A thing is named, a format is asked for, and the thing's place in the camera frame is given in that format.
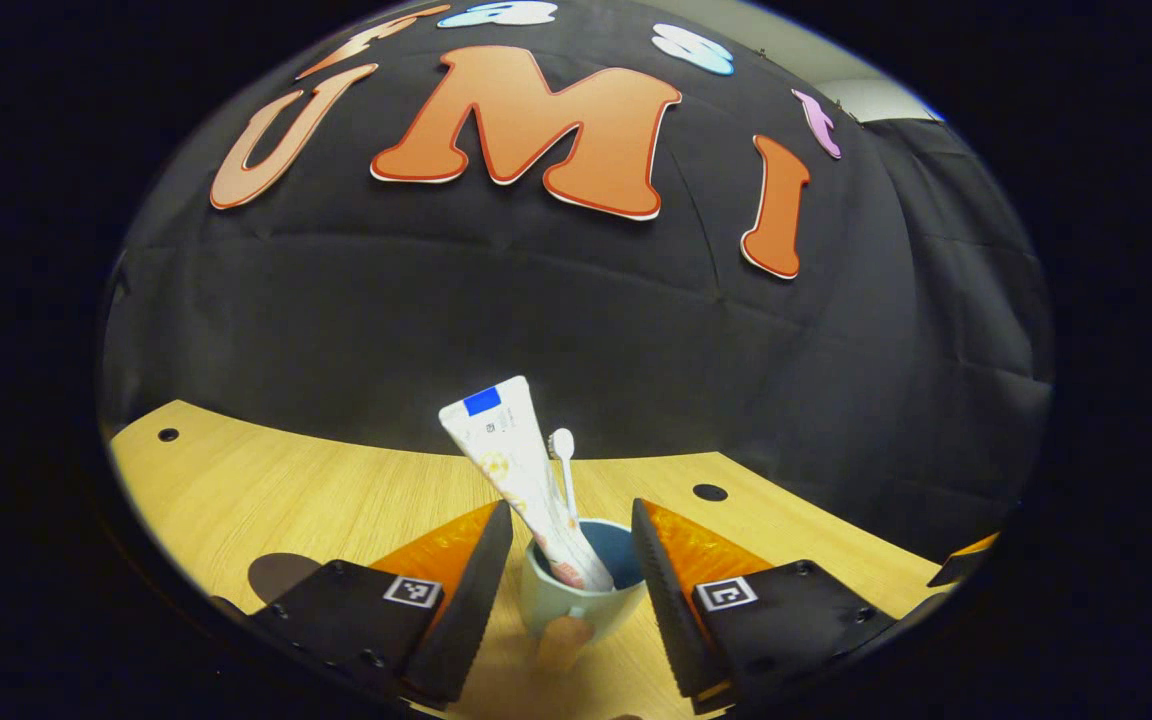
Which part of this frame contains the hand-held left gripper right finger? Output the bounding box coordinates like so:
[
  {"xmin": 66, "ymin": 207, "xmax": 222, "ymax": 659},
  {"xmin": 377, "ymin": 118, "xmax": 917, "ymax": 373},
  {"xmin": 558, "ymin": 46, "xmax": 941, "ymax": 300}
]
[{"xmin": 631, "ymin": 498, "xmax": 902, "ymax": 713}]

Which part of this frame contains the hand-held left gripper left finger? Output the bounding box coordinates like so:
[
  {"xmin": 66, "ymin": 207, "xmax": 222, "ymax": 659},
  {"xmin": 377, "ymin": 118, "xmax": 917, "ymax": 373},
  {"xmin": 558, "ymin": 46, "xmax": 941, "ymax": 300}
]
[{"xmin": 211, "ymin": 500, "xmax": 515, "ymax": 706}]

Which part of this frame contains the light blue cup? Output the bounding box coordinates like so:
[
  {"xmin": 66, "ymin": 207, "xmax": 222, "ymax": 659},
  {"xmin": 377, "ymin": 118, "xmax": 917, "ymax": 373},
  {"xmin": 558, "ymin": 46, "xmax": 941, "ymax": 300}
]
[{"xmin": 520, "ymin": 518, "xmax": 649, "ymax": 673}]

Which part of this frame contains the white toothbrush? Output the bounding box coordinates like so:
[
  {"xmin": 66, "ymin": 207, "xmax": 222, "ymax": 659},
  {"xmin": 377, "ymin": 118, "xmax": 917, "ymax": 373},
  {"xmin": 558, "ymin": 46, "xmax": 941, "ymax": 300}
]
[{"xmin": 548, "ymin": 428, "xmax": 582, "ymax": 531}]

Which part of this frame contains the white toothpaste tube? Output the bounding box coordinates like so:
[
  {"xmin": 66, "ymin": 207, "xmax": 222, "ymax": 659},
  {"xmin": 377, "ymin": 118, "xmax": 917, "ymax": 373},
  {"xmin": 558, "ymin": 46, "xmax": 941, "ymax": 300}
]
[{"xmin": 438, "ymin": 376, "xmax": 617, "ymax": 593}]

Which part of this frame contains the dark round coaster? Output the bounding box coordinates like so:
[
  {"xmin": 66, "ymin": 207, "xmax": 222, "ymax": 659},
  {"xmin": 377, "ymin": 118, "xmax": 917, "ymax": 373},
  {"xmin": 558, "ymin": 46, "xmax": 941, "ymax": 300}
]
[{"xmin": 247, "ymin": 552, "xmax": 325, "ymax": 604}]

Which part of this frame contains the wooden desktop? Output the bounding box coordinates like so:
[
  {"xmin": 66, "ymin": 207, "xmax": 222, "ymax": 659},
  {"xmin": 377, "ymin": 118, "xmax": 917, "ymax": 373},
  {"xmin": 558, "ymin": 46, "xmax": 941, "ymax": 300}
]
[{"xmin": 108, "ymin": 400, "xmax": 962, "ymax": 720}]

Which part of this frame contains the black backdrop cloth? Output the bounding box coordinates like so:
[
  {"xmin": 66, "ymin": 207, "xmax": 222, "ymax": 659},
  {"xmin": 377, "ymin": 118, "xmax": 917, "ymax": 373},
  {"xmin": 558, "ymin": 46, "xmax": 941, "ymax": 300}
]
[{"xmin": 96, "ymin": 0, "xmax": 1055, "ymax": 566}]

